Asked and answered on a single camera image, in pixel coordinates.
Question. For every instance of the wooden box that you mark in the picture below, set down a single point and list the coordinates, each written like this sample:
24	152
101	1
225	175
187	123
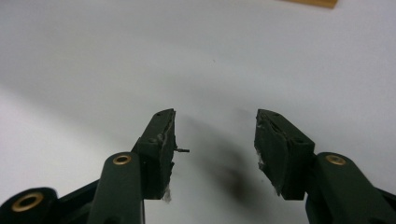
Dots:
314	3

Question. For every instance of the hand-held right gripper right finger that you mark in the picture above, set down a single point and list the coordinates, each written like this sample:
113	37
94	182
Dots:
280	155

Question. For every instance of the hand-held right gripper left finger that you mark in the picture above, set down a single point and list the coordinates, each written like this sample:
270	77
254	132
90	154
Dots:
155	161

